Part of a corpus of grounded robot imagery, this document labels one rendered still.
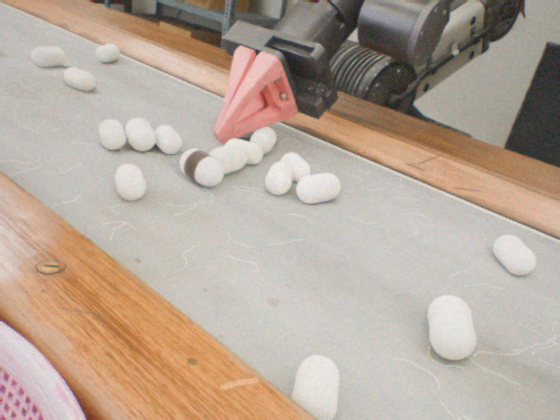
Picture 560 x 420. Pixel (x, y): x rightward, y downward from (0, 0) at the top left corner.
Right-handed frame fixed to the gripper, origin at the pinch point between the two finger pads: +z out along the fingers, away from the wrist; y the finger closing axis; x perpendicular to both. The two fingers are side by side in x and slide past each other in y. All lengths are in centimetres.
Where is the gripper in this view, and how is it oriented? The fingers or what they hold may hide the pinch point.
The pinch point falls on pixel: (224, 131)
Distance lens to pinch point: 45.1
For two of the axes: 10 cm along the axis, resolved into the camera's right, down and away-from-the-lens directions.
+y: 7.5, 4.0, -5.3
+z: -6.0, 7.5, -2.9
